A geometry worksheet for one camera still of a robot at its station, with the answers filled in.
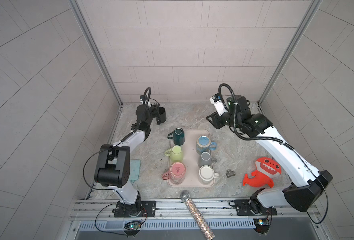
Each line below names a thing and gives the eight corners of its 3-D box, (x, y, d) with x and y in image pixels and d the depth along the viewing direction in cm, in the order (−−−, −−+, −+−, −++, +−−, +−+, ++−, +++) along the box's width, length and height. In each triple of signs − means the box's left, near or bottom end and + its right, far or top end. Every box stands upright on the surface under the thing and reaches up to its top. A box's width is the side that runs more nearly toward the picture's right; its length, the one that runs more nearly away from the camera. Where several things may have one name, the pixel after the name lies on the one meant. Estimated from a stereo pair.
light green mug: (166, 161, 87) (164, 154, 80) (166, 152, 91) (165, 145, 84) (182, 161, 88) (182, 154, 80) (182, 152, 91) (182, 145, 84)
